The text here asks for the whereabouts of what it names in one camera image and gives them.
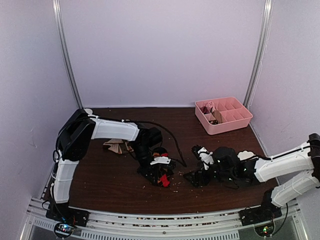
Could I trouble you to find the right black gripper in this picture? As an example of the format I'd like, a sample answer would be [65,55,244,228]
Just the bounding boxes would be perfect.
[184,161,235,188]

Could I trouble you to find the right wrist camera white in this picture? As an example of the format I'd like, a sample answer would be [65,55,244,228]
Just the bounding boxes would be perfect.
[197,147,214,171]

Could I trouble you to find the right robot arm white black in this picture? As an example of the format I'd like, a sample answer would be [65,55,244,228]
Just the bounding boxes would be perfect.
[183,133,320,226]

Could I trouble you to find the pink divided organizer box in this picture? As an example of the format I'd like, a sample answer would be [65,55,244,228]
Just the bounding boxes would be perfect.
[195,97,253,135]

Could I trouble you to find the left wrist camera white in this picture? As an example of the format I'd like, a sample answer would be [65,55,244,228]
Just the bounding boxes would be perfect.
[150,156,171,166]

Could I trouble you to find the white scalloped bowl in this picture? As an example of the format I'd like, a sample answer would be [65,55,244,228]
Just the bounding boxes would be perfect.
[237,150,255,161]

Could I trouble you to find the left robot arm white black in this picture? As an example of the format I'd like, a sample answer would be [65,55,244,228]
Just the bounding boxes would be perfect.
[46,108,187,227]

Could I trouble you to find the striped beige green sock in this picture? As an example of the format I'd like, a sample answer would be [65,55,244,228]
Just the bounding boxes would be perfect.
[102,139,133,155]

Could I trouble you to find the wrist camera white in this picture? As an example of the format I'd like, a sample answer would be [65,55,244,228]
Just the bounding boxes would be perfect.
[150,156,171,166]
[197,147,214,171]

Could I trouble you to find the left aluminium frame post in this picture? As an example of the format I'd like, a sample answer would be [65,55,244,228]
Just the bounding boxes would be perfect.
[52,0,83,109]

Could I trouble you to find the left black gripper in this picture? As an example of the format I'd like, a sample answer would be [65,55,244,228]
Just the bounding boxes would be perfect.
[131,142,159,186]

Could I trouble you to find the rolled socks in box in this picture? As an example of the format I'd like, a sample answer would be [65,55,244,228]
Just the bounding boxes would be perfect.
[200,101,223,125]

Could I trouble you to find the argyle black red orange sock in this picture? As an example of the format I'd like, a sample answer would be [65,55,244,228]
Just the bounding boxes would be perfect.
[150,147,176,188]

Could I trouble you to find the right aluminium frame post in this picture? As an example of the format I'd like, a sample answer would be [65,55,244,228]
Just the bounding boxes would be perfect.
[243,0,273,109]

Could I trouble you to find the dark bowl white inside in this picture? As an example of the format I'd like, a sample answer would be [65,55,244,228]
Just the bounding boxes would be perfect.
[84,108,93,115]

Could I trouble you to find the aluminium frame post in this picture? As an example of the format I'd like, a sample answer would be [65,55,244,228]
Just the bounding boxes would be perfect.
[243,0,273,109]
[52,0,83,109]

